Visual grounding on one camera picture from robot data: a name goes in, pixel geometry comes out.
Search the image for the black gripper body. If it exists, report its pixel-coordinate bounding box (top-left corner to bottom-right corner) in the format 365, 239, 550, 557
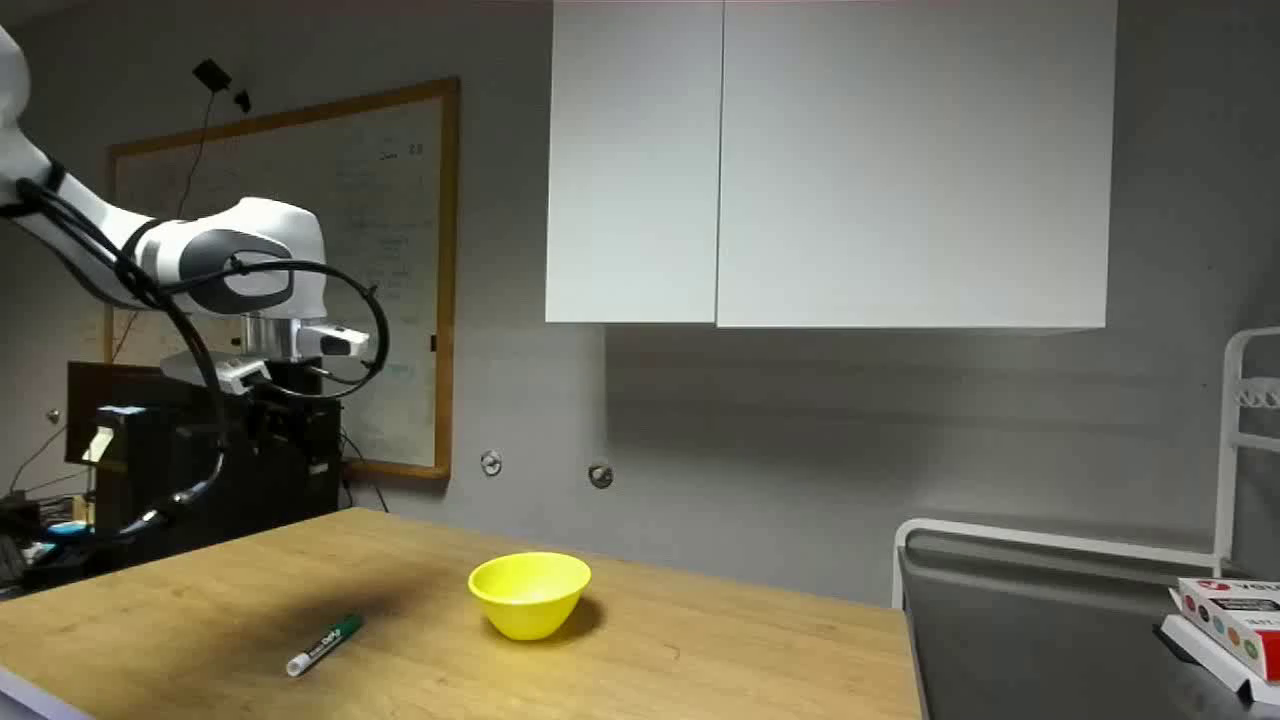
245, 348, 336, 404

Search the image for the green Expo marker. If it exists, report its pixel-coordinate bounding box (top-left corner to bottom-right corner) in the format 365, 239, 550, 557
279, 607, 368, 686

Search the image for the wood-framed whiteboard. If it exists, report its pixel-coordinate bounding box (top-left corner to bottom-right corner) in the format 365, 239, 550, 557
99, 76, 462, 490

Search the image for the black computer equipment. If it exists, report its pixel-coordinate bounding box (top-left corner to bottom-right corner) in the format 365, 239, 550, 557
64, 358, 343, 539

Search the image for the blue and black clutter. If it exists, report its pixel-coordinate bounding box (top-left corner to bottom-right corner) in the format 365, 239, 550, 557
0, 490, 99, 598

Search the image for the yellow plastic bowl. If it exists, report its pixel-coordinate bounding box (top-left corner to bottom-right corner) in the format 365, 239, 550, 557
462, 548, 597, 643

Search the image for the grey flat object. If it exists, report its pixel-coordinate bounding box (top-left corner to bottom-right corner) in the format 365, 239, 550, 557
0, 663, 91, 720

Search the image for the grey cart bin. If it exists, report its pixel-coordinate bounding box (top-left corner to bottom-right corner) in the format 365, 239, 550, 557
894, 529, 1280, 720

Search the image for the flat white box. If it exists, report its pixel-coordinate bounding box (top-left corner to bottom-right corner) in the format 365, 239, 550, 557
1156, 611, 1280, 712

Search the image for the red and white box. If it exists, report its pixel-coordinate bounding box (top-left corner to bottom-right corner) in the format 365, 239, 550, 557
1168, 572, 1280, 680

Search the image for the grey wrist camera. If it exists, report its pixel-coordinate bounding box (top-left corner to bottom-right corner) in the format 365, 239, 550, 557
314, 319, 378, 363

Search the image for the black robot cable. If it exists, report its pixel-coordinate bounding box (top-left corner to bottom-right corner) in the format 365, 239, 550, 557
0, 178, 391, 543

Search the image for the black camera on whiteboard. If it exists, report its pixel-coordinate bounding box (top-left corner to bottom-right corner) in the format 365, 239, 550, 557
187, 58, 256, 115

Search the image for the white wall cabinet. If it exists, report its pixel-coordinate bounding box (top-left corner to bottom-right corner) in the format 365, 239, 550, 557
541, 0, 1119, 334

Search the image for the white metal rack frame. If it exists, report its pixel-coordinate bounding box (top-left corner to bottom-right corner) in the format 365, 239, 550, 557
887, 324, 1280, 618

